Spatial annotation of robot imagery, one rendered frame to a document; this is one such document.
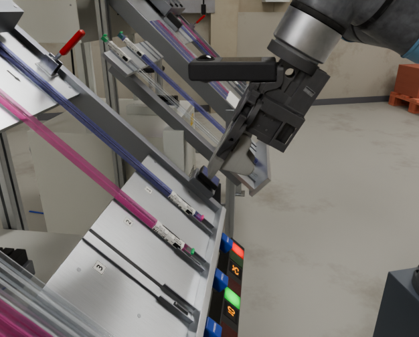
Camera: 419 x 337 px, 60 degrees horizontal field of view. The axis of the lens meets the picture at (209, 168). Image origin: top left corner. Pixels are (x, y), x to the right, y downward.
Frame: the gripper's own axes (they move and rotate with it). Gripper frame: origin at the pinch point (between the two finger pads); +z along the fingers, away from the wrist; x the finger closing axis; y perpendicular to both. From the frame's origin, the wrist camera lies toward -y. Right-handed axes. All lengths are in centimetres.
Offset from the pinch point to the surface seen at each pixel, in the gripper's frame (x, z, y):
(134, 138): 19.1, 10.6, -14.7
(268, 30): 402, -7, 14
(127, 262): -10.3, 13.9, -4.1
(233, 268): 7.8, 19.8, 14.6
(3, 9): 11.8, -2.6, -42.3
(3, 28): 13.6, 1.1, -42.7
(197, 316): -11.8, 15.5, 7.9
